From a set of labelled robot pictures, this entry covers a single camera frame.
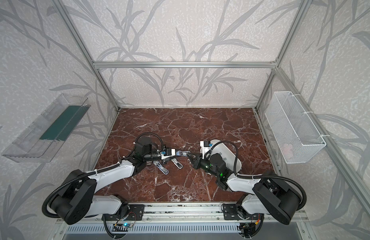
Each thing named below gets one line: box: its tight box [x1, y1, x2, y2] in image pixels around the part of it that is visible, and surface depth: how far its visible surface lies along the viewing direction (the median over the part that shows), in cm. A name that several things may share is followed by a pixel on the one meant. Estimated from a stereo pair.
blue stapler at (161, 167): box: [153, 160, 170, 175], surface depth 90 cm
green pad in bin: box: [39, 105, 91, 141], surface depth 70 cm
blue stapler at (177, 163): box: [171, 158, 184, 170], surface depth 91 cm
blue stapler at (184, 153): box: [176, 150, 191, 157], surface depth 81 cm
